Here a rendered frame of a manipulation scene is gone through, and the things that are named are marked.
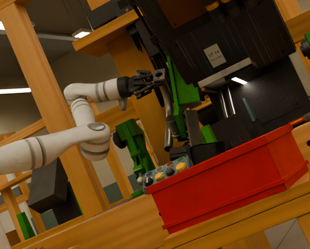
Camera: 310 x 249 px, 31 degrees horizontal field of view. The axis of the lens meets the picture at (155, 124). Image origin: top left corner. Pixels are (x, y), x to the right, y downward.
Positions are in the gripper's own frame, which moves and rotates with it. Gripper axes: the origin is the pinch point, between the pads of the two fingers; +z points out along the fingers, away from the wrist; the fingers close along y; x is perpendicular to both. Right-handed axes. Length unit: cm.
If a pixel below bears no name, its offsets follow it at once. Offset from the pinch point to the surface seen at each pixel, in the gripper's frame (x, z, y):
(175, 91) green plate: -5.3, 7.8, -13.8
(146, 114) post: 24.5, -13.2, 10.0
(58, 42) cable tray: 287, -254, 473
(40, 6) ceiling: 350, -355, 696
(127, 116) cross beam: 30.3, -23.7, 17.3
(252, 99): 11.0, 30.0, -7.6
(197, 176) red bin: -27, 20, -68
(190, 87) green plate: -4.8, 12.5, -12.8
